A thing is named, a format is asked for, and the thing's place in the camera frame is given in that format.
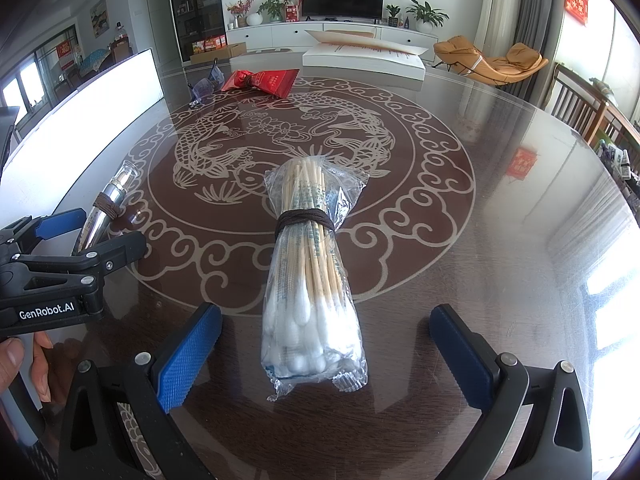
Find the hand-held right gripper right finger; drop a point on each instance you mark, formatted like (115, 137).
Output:
(465, 360)

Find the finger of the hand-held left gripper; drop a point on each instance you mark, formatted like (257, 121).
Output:
(57, 224)
(117, 250)

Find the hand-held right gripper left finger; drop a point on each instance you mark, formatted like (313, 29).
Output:
(190, 355)

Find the metallic tube with brown band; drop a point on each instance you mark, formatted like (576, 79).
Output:
(102, 220)

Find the cotton swab packet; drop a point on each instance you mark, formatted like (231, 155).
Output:
(310, 285)

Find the person's left hand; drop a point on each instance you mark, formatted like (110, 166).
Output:
(14, 357)

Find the clear purple pouch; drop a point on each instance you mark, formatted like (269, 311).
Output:
(206, 87)

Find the white door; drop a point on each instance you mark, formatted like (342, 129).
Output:
(156, 20)

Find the red packet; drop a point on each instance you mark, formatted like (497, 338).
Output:
(270, 81)

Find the cardboard box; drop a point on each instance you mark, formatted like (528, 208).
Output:
(227, 51)

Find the dark display cabinet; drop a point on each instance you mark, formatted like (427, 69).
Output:
(195, 5)

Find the round white vase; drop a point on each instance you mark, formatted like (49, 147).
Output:
(254, 19)

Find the red flower bouquet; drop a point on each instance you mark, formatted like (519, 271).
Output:
(240, 10)

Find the white television cabinet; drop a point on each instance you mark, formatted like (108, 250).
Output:
(280, 34)

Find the wooden chair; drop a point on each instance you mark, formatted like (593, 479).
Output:
(595, 110)

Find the bushy potted plant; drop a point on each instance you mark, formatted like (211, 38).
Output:
(272, 7)

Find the red gift bag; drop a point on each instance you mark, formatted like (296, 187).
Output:
(292, 11)

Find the orange lounge chair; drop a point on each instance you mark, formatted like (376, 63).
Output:
(520, 62)

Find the white flat box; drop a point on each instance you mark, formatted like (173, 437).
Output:
(360, 64)

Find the cardboard flap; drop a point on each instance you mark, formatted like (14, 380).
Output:
(350, 37)

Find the grey curtain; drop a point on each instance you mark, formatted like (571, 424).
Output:
(540, 20)

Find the large potted plant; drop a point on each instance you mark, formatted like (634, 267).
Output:
(425, 12)

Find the small potted plant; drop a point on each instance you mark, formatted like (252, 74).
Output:
(393, 14)

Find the white sheer curtain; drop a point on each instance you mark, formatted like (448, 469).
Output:
(500, 5)

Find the wall painting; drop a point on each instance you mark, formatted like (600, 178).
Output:
(98, 16)

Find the red wall decoration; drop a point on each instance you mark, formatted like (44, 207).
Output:
(576, 2)

